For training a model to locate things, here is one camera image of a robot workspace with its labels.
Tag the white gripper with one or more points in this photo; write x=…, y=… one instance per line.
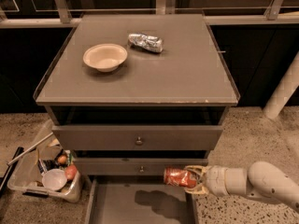
x=216, y=179

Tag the red coke can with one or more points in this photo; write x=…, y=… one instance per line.
x=179, y=177

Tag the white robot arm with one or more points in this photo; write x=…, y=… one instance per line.
x=262, y=182

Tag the bottom open grey drawer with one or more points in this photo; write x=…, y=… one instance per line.
x=138, y=201

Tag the grey drawer cabinet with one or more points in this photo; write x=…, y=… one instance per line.
x=188, y=83

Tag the middle grey drawer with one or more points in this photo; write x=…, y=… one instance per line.
x=131, y=166

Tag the top grey drawer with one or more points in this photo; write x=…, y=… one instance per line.
x=137, y=137

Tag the red apple in bin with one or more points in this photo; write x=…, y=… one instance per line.
x=70, y=172

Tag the orange fruit in bin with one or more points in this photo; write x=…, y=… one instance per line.
x=62, y=159

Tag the white bowl in bin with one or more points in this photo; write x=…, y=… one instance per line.
x=54, y=179

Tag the silver foil chip bag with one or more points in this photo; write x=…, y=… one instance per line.
x=147, y=42

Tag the clear plastic storage bin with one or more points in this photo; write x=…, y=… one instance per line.
x=27, y=178

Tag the white paper bowl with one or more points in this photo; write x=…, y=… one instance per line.
x=105, y=57

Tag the dark packet in bin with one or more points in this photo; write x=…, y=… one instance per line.
x=46, y=165

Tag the white diagonal post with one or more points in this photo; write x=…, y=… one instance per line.
x=284, y=91

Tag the metal window rail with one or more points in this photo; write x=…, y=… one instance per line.
x=70, y=13

